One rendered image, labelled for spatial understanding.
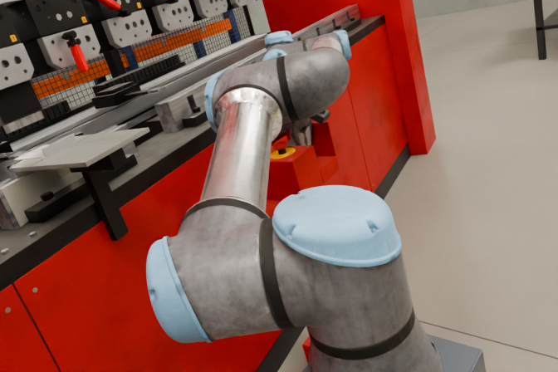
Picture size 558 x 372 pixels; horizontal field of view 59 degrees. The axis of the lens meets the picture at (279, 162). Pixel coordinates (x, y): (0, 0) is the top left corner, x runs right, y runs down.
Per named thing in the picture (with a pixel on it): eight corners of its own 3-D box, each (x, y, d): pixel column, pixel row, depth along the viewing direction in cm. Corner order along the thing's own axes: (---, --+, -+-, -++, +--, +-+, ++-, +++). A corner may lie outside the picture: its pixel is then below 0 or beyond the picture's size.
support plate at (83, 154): (87, 167, 94) (85, 162, 94) (10, 172, 108) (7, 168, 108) (150, 131, 108) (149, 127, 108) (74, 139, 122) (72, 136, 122)
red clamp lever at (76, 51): (85, 71, 118) (69, 31, 115) (75, 74, 120) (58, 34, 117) (91, 69, 119) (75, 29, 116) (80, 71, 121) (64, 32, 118)
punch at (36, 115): (8, 134, 109) (-12, 92, 106) (3, 134, 110) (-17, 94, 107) (46, 117, 117) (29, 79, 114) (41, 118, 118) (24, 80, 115)
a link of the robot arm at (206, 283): (268, 275, 44) (285, 43, 89) (118, 301, 47) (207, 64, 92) (303, 354, 51) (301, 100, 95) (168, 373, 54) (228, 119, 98)
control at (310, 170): (303, 202, 132) (286, 140, 126) (258, 198, 142) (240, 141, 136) (340, 169, 146) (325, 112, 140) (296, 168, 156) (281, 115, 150)
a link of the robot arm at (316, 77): (348, 43, 78) (344, 18, 123) (281, 61, 80) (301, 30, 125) (364, 113, 81) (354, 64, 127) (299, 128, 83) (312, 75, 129)
